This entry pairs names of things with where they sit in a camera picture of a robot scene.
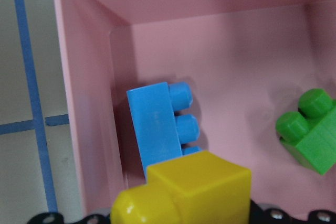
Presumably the yellow toy block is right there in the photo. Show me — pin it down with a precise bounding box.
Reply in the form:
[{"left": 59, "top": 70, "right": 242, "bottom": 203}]
[{"left": 111, "top": 151, "right": 251, "bottom": 223}]

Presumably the green toy block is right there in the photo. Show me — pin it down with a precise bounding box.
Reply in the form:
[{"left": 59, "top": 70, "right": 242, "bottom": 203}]
[{"left": 275, "top": 89, "right": 335, "bottom": 175}]

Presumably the blue toy block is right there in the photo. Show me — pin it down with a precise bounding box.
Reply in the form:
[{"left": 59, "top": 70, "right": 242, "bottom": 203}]
[{"left": 127, "top": 82, "right": 201, "bottom": 170}]

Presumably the pink plastic box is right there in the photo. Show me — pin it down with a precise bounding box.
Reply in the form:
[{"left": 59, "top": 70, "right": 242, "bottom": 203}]
[{"left": 55, "top": 0, "right": 335, "bottom": 219}]

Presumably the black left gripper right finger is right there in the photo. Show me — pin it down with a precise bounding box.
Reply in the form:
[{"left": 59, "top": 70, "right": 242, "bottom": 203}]
[{"left": 248, "top": 199, "right": 336, "bottom": 224}]

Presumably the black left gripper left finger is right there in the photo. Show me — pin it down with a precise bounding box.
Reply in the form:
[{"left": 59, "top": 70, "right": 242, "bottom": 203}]
[{"left": 26, "top": 208, "right": 111, "bottom": 223}]

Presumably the brown paper table cover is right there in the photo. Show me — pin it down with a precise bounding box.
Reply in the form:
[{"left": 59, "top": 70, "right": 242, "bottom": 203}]
[{"left": 1, "top": 0, "right": 82, "bottom": 223}]

